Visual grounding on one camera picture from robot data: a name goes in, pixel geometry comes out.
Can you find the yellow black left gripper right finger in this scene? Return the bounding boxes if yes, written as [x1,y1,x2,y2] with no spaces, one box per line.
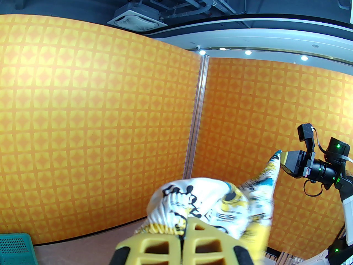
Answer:
[184,219,254,265]

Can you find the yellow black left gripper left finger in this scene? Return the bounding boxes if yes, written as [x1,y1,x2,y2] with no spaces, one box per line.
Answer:
[109,232,184,265]

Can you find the white cartoon print garment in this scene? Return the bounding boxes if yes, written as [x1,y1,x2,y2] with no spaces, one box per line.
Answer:
[135,149,283,265]

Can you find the teal perforated plastic basket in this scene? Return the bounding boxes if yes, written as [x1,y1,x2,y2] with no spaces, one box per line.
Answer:
[0,233,39,265]

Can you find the ceiling air conditioner cassette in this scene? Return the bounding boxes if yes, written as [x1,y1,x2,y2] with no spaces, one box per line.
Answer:
[107,3,168,33]

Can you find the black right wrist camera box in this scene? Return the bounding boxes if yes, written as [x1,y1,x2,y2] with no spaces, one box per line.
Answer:
[297,123,315,143]

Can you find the aluminium frame post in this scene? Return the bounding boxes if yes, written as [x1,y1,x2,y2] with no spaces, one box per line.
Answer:
[183,55,210,179]

